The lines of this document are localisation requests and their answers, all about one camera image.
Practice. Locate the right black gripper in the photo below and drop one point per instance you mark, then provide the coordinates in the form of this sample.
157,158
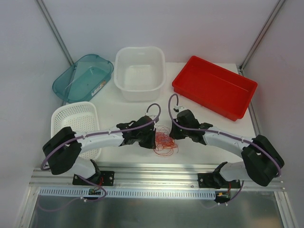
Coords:
177,133

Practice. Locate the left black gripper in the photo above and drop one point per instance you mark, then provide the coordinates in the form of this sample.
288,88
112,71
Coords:
147,138

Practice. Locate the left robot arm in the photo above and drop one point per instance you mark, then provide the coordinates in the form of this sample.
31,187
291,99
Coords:
63,150

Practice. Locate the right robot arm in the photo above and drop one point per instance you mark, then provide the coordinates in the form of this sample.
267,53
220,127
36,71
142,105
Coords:
260,163

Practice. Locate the red plastic tray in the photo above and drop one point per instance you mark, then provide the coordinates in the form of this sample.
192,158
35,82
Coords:
215,88

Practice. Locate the white plastic tub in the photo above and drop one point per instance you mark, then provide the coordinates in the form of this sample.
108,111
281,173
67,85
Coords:
140,73

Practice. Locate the white perforated basket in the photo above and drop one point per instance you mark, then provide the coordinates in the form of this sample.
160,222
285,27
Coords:
80,116

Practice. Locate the teal transparent plastic bin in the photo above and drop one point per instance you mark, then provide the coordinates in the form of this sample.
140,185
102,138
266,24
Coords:
84,79

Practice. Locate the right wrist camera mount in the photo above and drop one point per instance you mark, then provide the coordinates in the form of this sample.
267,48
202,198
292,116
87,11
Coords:
178,108

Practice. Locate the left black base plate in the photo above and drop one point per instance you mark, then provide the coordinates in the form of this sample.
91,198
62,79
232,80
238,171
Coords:
104,178

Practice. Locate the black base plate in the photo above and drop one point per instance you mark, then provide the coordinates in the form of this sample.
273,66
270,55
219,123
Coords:
209,180
104,178

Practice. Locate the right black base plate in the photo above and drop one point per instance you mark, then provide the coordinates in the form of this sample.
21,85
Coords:
209,180

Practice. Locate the right aluminium frame post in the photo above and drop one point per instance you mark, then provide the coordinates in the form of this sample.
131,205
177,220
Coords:
261,35

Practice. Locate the aluminium frame post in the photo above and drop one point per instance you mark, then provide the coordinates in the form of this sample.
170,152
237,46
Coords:
53,28
261,35

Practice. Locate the white slotted cable duct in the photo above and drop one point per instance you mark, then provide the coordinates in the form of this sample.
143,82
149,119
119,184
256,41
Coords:
128,193

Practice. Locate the aluminium mounting rail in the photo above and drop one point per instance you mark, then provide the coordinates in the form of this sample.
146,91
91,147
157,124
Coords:
149,176

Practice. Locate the left aluminium frame post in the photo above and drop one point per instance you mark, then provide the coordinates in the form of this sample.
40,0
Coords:
53,28

